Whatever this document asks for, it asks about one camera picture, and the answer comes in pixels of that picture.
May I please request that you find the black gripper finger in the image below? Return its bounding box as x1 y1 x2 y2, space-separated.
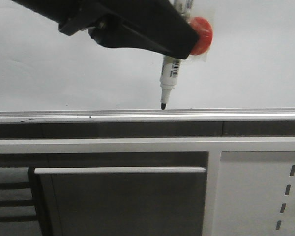
16 0 199 59

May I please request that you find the white black-tip whiteboard marker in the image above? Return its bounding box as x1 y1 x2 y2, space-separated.
160 0 193 110

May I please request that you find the white metal pegboard rack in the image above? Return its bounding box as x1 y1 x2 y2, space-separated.
0 137 295 236

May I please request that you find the white whiteboard with aluminium frame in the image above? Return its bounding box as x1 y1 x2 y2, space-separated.
0 0 295 123

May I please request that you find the white horizontal rail bar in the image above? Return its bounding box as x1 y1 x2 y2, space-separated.
34 166 207 175

